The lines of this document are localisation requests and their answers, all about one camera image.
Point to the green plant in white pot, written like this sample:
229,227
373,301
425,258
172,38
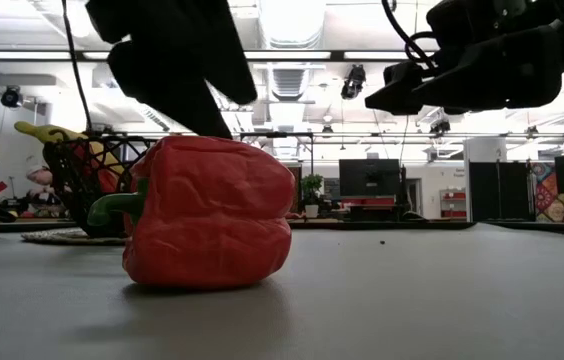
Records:
312,187

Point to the red shelf unit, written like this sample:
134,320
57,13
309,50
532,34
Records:
453,202

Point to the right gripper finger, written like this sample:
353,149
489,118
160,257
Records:
397,90
502,75

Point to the multicoloured patterned tapestry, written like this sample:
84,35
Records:
547,200

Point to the person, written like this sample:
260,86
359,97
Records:
39,175

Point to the orange patterned tapestry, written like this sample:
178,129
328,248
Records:
298,187

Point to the silver ventilation duct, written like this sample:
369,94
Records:
289,25

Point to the long red chili pepper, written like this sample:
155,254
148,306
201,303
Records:
107,180

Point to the round woven placemat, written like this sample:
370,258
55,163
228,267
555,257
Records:
62,236

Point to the black metal table frame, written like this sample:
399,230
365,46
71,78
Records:
387,225

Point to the black partition panel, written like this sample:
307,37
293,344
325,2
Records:
497,190

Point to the black ceiling spotlight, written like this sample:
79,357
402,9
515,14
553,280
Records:
440,127
10,96
353,82

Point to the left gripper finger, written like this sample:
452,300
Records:
172,85
229,65

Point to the red bell pepper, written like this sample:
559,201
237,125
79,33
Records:
212,215

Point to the yellow banana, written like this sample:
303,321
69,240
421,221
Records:
42,132

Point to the black overhead frame bar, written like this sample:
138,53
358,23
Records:
337,55

